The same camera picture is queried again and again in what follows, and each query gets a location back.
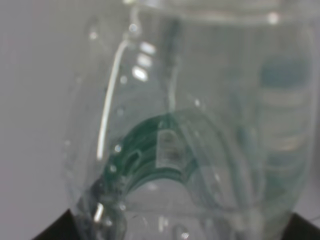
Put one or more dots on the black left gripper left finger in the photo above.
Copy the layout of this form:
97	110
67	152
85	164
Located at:
63	228

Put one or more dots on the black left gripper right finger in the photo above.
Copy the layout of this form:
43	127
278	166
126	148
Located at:
301	229

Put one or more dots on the clear plastic water bottle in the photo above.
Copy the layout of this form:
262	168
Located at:
195	120

